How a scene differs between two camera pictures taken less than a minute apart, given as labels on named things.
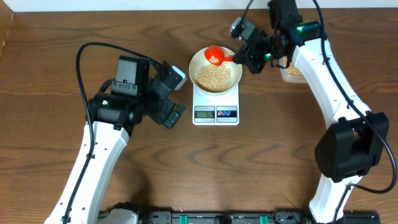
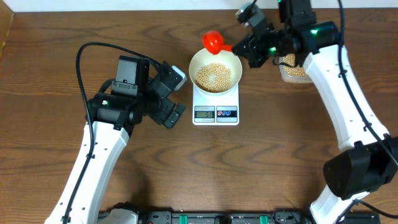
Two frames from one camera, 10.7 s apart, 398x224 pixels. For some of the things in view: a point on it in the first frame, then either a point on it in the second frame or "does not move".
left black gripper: x=160 y=116 does not move
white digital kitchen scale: x=211 y=110 does not move
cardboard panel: x=6 y=20 does not move
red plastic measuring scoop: x=217 y=51 -> x=214 y=43
